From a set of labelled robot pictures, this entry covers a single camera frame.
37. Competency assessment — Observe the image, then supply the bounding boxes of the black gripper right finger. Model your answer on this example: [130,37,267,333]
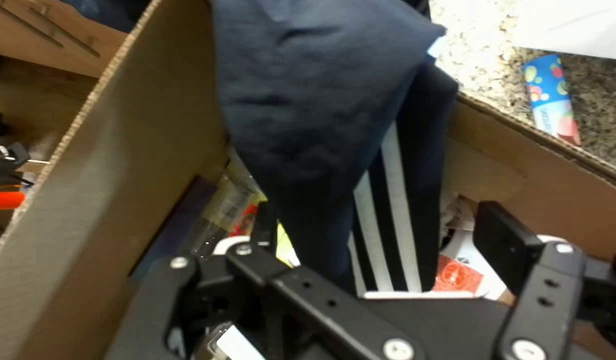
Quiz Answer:
[473,198,616,360]

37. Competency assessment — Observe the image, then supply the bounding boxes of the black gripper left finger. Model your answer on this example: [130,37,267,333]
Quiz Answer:
[106,202,430,360]

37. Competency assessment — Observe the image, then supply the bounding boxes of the navy jacket white stripes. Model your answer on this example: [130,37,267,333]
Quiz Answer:
[209,0,459,295]

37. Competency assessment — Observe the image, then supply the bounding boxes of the white cardboard storage box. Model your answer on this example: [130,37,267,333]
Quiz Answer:
[0,0,616,360]

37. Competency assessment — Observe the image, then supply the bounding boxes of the white red package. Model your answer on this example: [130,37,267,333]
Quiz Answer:
[432,198,512,301]

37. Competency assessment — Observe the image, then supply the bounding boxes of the white paper sheet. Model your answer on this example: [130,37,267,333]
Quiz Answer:
[513,0,616,62]

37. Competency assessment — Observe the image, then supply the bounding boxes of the orange handled tool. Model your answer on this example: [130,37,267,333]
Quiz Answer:
[0,189,27,211]

